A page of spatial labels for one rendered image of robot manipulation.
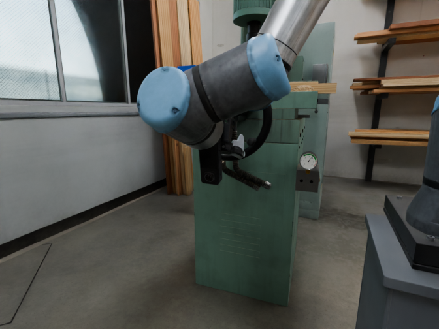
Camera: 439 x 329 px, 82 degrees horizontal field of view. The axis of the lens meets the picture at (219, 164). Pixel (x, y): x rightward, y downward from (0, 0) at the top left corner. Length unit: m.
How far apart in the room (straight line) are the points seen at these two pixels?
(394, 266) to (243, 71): 0.45
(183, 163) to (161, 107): 2.14
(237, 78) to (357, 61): 3.15
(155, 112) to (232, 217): 0.81
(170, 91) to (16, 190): 1.59
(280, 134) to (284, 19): 0.56
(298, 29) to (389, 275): 0.46
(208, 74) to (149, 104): 0.09
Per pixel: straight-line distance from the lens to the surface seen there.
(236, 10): 1.20
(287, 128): 0.99
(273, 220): 1.08
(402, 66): 3.51
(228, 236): 1.16
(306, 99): 0.98
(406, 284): 0.57
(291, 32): 0.50
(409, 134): 3.02
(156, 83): 0.38
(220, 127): 0.48
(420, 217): 0.64
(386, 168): 3.54
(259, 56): 0.35
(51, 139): 1.95
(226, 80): 0.35
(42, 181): 1.94
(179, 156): 2.51
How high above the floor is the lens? 0.83
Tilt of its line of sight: 12 degrees down
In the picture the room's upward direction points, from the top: straight up
